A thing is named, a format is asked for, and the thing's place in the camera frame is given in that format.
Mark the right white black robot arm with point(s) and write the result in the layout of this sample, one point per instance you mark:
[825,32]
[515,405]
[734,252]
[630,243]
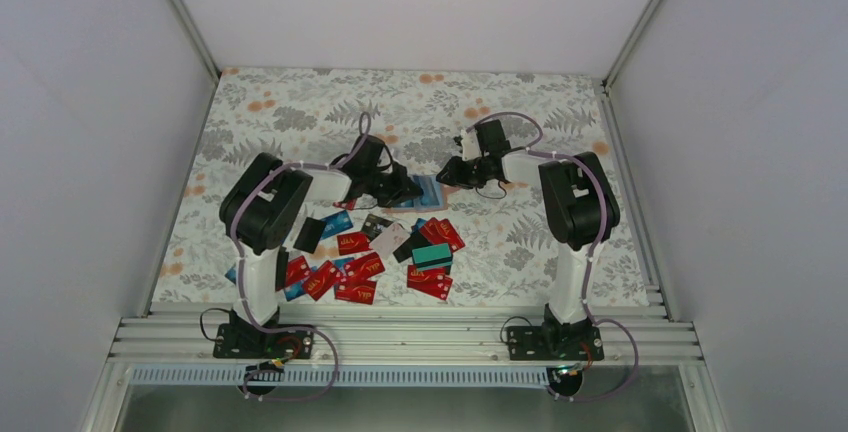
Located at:
[580,209]

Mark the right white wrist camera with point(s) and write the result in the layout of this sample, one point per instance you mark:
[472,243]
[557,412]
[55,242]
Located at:
[469,146]

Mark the red vip card bottom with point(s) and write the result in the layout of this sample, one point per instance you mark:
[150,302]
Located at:
[362,292]

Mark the red card lower left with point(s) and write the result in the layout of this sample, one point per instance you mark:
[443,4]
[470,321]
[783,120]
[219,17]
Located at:
[321,280]

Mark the teal card with black stripe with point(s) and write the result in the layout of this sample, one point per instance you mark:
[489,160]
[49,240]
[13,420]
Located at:
[433,256]

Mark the white pink card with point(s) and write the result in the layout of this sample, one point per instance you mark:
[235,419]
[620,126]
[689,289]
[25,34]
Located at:
[389,240]

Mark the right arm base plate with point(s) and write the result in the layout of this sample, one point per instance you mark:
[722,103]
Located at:
[527,343]

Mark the red vip card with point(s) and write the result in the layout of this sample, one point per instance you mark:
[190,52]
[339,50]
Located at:
[362,292]
[441,231]
[364,267]

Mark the red card pair right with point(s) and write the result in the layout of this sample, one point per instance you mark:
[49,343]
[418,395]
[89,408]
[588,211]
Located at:
[434,282]

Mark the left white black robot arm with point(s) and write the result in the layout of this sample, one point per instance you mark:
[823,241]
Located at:
[261,209]

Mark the blue diamond card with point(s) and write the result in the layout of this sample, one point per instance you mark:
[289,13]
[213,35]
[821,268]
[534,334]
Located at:
[433,195]

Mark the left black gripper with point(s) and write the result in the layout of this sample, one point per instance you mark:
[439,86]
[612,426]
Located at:
[399,194]

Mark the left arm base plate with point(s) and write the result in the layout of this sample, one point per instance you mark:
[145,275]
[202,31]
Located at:
[237,343]

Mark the blue card upper left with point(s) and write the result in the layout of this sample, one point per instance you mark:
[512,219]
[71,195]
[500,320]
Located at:
[336,223]

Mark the aluminium rail frame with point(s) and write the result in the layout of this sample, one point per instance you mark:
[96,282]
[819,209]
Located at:
[398,346]

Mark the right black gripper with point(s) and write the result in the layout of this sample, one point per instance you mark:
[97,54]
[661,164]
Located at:
[455,177]

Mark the floral patterned table mat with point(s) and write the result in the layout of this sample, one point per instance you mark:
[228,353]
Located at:
[509,257]

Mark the black card left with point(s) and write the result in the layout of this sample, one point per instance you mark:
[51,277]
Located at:
[309,236]

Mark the small black logo card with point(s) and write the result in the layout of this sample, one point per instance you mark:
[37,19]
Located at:
[374,225]

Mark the red vip card right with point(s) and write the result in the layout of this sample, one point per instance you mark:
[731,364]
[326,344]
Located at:
[441,231]

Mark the red vip card upper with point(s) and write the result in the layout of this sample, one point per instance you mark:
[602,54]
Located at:
[364,267]

